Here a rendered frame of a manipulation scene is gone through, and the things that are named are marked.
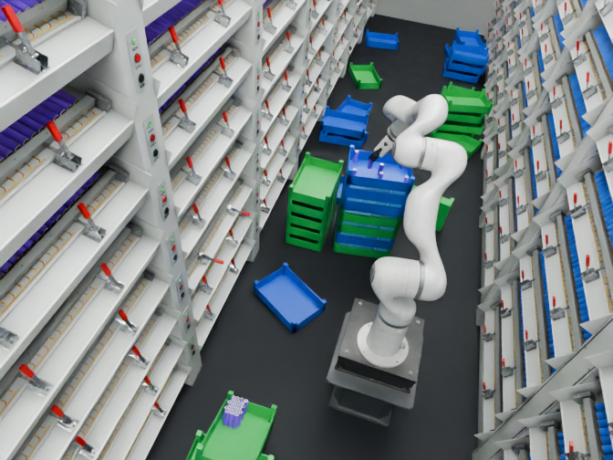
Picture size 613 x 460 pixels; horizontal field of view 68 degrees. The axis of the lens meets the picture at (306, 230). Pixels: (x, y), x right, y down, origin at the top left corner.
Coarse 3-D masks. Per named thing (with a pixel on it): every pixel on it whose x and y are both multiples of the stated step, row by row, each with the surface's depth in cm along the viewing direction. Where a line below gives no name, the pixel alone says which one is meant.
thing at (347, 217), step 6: (342, 186) 237; (342, 210) 223; (342, 216) 226; (348, 216) 225; (354, 216) 225; (360, 216) 224; (366, 216) 224; (372, 216) 224; (354, 222) 227; (360, 222) 227; (366, 222) 227; (372, 222) 226; (378, 222) 226; (384, 222) 225; (390, 222) 225; (396, 222) 224
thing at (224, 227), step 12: (240, 180) 195; (252, 180) 195; (240, 192) 195; (240, 204) 191; (228, 216) 185; (216, 228) 179; (228, 228) 181; (216, 240) 176; (204, 252) 170; (204, 264) 168; (192, 276) 163; (192, 288) 160
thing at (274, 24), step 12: (276, 0) 186; (288, 0) 190; (300, 0) 200; (264, 12) 176; (276, 12) 184; (288, 12) 190; (264, 24) 176; (276, 24) 180; (288, 24) 192; (264, 36) 171; (276, 36) 177; (264, 48) 166
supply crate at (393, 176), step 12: (348, 156) 217; (360, 156) 222; (384, 156) 221; (348, 168) 206; (360, 168) 219; (372, 168) 220; (384, 168) 220; (396, 168) 221; (408, 168) 222; (348, 180) 209; (360, 180) 208; (372, 180) 207; (384, 180) 206; (396, 180) 215; (408, 180) 216; (408, 192) 210
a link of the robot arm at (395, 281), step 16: (384, 272) 137; (400, 272) 136; (416, 272) 137; (384, 288) 138; (400, 288) 137; (416, 288) 137; (384, 304) 142; (400, 304) 146; (384, 320) 150; (400, 320) 147
